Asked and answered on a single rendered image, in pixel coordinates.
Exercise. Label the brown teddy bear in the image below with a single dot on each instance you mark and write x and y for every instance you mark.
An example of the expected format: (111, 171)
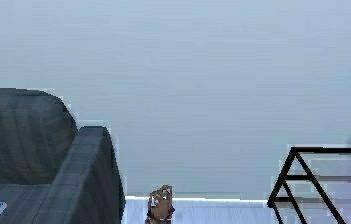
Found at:
(159, 205)

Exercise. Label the dark grey sofa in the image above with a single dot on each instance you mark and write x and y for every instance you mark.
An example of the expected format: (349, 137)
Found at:
(33, 143)

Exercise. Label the black frame glass table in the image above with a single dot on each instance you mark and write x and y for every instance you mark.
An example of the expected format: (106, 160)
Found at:
(296, 166)

